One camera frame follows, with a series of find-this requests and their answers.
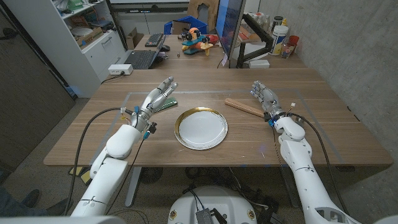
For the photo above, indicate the wooden desk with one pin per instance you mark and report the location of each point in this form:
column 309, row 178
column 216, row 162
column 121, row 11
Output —
column 199, row 57

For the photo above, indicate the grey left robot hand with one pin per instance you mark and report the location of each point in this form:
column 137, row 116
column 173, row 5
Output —
column 154, row 101

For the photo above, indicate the wooden sticks bundle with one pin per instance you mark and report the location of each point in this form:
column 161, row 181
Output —
column 244, row 107

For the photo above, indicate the cardboard box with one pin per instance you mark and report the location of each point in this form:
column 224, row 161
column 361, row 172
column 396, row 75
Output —
column 133, row 38

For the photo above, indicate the blue plastic bin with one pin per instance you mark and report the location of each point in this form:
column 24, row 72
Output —
column 189, row 23

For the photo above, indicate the white cylindrical wipes canister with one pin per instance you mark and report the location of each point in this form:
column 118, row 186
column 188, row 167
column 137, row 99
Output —
column 278, row 40

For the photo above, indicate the black computer mouse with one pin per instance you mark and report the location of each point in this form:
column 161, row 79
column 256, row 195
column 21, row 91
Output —
column 164, row 48

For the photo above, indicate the red bowl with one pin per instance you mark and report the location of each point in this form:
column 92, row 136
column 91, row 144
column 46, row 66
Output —
column 213, row 39

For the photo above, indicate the white power strip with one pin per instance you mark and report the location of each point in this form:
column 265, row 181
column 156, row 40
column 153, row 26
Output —
column 120, row 69

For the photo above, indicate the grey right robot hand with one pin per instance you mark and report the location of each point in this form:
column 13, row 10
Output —
column 268, row 98

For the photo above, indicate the white robot torso base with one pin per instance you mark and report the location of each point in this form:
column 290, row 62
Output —
column 212, row 207

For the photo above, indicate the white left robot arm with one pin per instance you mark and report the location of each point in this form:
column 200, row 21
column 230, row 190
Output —
column 107, row 174

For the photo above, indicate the dark-lidded bottle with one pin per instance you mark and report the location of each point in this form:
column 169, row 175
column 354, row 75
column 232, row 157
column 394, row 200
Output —
column 276, row 21

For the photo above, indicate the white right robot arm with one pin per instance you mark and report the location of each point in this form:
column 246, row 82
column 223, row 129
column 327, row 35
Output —
column 303, row 174

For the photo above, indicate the green circuit board module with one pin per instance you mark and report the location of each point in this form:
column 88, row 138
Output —
column 168, row 103

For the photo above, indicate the clear glass jar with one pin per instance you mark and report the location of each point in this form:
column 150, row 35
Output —
column 286, row 50

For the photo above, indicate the black laptop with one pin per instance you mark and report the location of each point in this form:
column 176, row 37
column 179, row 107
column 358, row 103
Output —
column 145, row 56

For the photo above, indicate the black keyboard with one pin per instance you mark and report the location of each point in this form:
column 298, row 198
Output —
column 154, row 40

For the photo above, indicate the colourful toy airplane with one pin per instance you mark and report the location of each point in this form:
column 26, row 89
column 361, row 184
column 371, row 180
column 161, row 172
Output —
column 196, row 42

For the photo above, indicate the large computer monitor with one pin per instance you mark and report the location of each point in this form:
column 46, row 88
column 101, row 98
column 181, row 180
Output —
column 228, row 28

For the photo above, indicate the white storage cabinet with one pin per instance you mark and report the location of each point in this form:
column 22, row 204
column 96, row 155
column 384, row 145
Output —
column 77, row 40

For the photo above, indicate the small white box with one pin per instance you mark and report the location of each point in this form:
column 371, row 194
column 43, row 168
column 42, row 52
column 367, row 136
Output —
column 259, row 63

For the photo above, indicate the red plastic cup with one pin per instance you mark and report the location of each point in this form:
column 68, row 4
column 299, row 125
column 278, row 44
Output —
column 293, row 41

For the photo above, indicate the gold-rimmed white paper plate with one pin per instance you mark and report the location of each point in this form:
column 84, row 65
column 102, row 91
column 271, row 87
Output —
column 201, row 128

